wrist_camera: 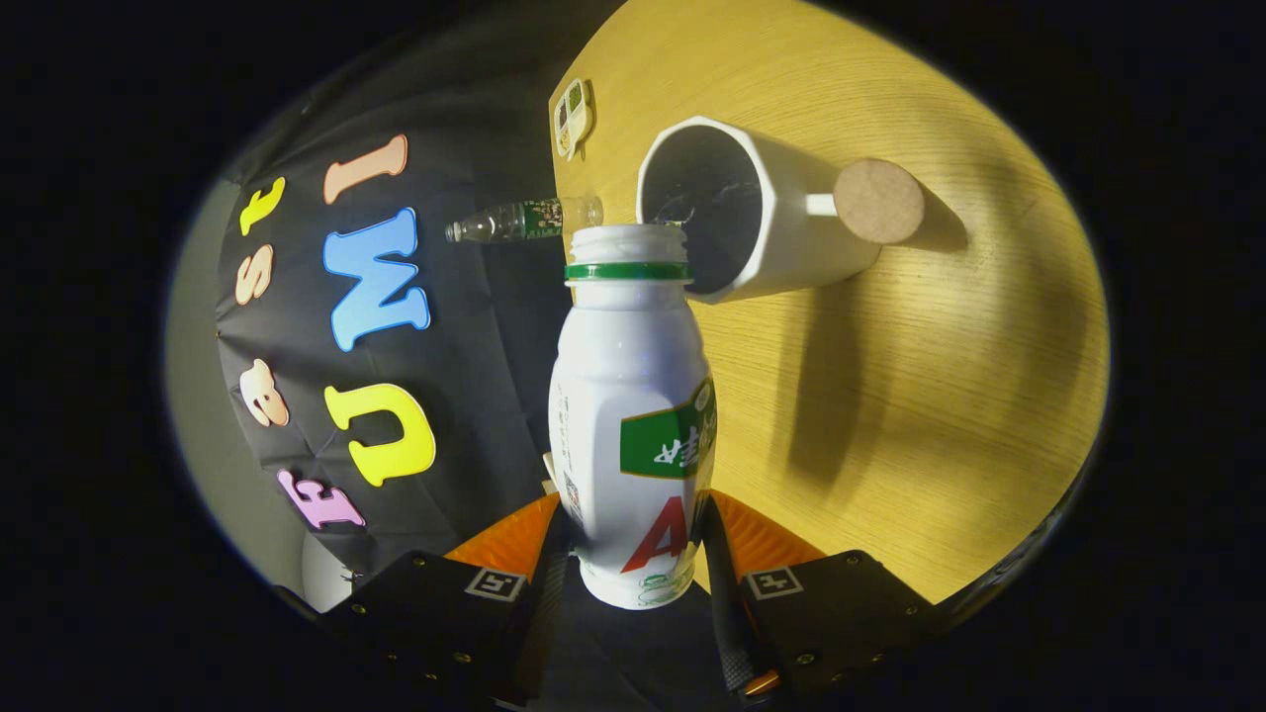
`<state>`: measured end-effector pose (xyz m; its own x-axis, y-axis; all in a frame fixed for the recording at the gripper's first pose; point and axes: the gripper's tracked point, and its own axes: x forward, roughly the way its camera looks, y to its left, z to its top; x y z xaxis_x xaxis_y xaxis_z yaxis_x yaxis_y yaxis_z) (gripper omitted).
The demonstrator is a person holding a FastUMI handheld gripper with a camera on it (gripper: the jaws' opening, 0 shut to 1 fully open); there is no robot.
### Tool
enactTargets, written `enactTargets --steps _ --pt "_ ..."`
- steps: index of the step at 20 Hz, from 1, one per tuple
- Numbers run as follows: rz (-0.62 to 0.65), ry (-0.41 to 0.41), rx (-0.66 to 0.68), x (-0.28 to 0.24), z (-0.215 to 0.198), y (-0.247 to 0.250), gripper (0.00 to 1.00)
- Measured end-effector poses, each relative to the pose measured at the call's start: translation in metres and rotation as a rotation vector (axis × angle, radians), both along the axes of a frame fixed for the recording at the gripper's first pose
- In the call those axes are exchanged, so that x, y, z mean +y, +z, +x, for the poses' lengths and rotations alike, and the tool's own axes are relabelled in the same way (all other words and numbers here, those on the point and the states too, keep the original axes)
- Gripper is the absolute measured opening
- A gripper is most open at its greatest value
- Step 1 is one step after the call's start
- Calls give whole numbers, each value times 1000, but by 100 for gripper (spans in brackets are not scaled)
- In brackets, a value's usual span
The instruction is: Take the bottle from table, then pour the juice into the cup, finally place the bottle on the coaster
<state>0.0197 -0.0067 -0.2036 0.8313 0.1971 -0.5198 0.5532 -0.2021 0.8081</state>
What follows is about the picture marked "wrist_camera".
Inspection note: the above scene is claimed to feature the clear plastic water bottle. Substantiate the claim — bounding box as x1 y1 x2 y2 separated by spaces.
444 195 604 245

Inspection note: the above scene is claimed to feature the white juice bottle green label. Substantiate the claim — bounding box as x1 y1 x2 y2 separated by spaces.
547 223 718 611

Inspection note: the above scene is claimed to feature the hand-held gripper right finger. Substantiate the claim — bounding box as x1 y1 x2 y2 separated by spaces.
697 489 941 705

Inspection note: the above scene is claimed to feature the white divided dish with beans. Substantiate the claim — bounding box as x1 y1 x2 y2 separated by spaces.
552 78 594 161

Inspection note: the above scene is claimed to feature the wooden table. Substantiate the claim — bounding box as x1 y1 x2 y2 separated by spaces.
547 0 1111 604

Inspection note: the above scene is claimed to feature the black backdrop cloth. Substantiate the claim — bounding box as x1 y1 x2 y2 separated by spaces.
213 10 733 708

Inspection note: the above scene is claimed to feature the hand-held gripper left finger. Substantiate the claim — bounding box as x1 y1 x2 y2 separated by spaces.
318 491 570 708

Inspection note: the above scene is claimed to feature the white cup wooden handle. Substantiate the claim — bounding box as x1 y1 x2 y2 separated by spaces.
635 115 927 306

